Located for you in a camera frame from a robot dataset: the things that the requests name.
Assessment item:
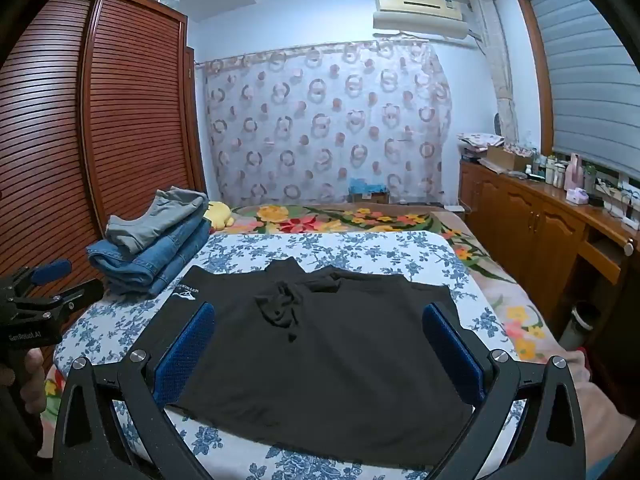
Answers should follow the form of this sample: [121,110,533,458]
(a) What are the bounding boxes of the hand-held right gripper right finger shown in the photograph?
[421,302,586,480]

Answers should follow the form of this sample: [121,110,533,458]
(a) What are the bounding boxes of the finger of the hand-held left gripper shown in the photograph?
[0,258,73,306]
[7,279,105,321]

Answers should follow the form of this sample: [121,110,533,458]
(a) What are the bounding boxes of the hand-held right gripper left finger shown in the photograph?
[52,302,236,480]

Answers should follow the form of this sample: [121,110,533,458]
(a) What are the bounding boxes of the black pants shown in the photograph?
[170,256,475,461]

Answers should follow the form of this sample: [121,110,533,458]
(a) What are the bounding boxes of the grey pants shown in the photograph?
[104,186,210,255]

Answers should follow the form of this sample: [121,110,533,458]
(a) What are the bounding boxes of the person's left hand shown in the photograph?
[22,349,47,383]

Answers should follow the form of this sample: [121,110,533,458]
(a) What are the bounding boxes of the blue jeans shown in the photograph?
[86,210,211,297]

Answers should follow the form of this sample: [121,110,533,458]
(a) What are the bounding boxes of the blue floral white bedsheet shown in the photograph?
[54,231,531,480]

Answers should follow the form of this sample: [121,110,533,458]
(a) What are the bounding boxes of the dark trash bin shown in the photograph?
[570,301,601,351]

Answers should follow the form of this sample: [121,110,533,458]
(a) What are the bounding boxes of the yellow plush toy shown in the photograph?
[202,201,236,233]

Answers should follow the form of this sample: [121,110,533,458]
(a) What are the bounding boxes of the wooden cabinet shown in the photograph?
[459,157,640,321]

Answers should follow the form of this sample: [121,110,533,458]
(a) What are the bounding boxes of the pink blanket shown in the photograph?
[565,347,638,461]

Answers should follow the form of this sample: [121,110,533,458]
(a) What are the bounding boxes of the colourful floral blanket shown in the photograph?
[44,203,551,428]

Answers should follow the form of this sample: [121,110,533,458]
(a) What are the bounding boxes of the wooden louvered wardrobe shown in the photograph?
[0,0,208,376]

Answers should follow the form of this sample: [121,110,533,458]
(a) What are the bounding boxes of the open cardboard box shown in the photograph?
[486,144,533,172]

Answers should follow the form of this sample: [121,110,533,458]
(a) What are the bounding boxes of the folded floral cloth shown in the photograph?
[457,132,506,153]

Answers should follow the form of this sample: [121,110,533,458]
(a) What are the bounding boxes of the pink bottle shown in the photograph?
[564,152,583,191]

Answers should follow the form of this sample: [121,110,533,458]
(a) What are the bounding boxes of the white power strip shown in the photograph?
[602,200,640,231]

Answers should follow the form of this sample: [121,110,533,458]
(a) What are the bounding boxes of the circle patterned sheer curtain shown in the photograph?
[194,40,453,207]

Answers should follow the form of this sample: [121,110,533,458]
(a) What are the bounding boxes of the beige tied side curtain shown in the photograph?
[470,0,518,143]

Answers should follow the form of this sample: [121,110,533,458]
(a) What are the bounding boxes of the grey window blind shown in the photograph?
[522,0,640,181]

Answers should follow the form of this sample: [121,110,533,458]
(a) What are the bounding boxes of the wall air conditioner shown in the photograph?
[372,0,471,41]

